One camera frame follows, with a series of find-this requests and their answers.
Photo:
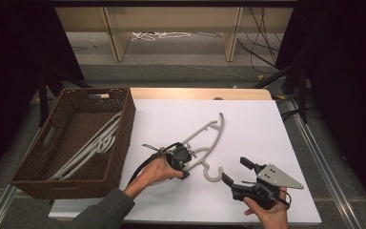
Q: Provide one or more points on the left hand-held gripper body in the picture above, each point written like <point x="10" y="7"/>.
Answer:
<point x="179" y="156"/>

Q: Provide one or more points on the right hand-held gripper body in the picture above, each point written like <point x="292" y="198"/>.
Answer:
<point x="274" y="178"/>

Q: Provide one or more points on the grey plastic clothes hanger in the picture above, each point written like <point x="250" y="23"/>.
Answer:
<point x="85" y="144"/>
<point x="82" y="156"/>
<point x="220" y="127"/>

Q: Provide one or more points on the brown wicker basket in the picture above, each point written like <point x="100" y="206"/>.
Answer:
<point x="85" y="127"/>

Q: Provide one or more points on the person's left hand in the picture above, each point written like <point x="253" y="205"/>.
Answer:
<point x="154" y="173"/>

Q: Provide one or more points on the person's right hand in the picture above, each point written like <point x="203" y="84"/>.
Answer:
<point x="271" y="218"/>

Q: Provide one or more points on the white foam board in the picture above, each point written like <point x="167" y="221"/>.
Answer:
<point x="260" y="133"/>

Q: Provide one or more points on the black metal stand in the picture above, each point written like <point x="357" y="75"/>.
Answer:
<point x="44" y="95"/>
<point x="302" y="95"/>

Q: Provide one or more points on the light wooden desk frame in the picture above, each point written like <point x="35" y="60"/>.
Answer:
<point x="117" y="35"/>

